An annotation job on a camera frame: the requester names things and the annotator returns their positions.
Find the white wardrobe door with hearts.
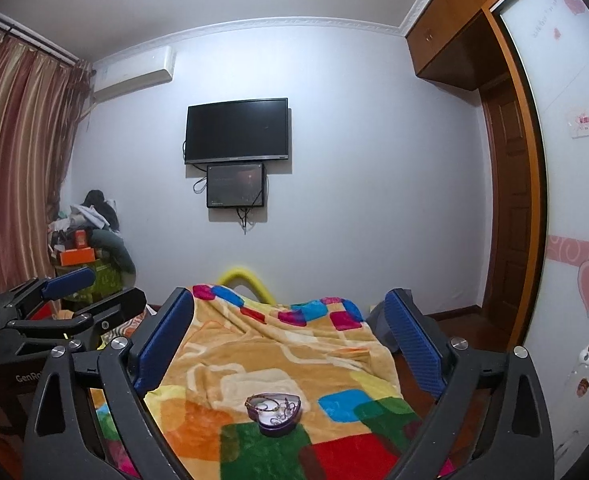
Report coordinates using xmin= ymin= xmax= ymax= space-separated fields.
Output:
xmin=489 ymin=0 xmax=589 ymax=361

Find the white suitcase with stickers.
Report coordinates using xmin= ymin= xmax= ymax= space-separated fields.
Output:
xmin=549 ymin=345 xmax=589 ymax=463

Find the purple heart-shaped jewelry box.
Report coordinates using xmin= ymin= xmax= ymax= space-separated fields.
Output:
xmin=245 ymin=394 xmax=303 ymax=437

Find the black wall television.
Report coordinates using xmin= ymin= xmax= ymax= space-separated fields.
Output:
xmin=184 ymin=98 xmax=292 ymax=166

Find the grey purple cloth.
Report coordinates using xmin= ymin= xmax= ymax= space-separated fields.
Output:
xmin=367 ymin=300 xmax=394 ymax=342

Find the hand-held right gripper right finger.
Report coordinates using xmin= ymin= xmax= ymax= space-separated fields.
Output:
xmin=385 ymin=288 xmax=555 ymax=480

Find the white paper note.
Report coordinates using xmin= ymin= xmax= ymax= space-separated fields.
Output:
xmin=566 ymin=108 xmax=589 ymax=138

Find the white air conditioner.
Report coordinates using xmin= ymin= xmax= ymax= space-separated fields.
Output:
xmin=91 ymin=46 xmax=176 ymax=102

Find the colourful patchwork blanket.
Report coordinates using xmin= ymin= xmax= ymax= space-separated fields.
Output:
xmin=92 ymin=284 xmax=455 ymax=480

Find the green patterned box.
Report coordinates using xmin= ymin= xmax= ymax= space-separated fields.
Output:
xmin=57 ymin=257 xmax=126 ymax=307

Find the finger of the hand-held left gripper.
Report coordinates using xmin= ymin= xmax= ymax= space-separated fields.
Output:
xmin=0 ymin=266 xmax=96 ymax=321
xmin=4 ymin=287 xmax=148 ymax=347

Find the small black wall monitor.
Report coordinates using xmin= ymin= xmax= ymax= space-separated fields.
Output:
xmin=206 ymin=161 xmax=266 ymax=209

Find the yellow foam tube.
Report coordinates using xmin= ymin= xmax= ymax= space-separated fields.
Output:
xmin=216 ymin=267 xmax=276 ymax=305

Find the brown wooden door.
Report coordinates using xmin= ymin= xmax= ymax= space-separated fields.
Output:
xmin=479 ymin=72 xmax=536 ymax=320

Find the pile of clothes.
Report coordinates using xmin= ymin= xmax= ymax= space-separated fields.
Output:
xmin=47 ymin=189 xmax=136 ymax=277

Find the striped red curtain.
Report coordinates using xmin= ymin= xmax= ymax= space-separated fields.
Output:
xmin=0 ymin=22 xmax=94 ymax=311

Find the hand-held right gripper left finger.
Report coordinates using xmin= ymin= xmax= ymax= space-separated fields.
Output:
xmin=23 ymin=287 xmax=195 ymax=480

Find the wooden overhead cabinet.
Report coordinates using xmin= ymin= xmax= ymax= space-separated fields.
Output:
xmin=405 ymin=0 xmax=506 ymax=92

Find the dark curtain rod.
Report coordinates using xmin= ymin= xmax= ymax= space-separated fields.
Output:
xmin=0 ymin=7 xmax=94 ymax=70

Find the orange box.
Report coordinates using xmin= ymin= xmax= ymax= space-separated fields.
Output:
xmin=58 ymin=246 xmax=97 ymax=266

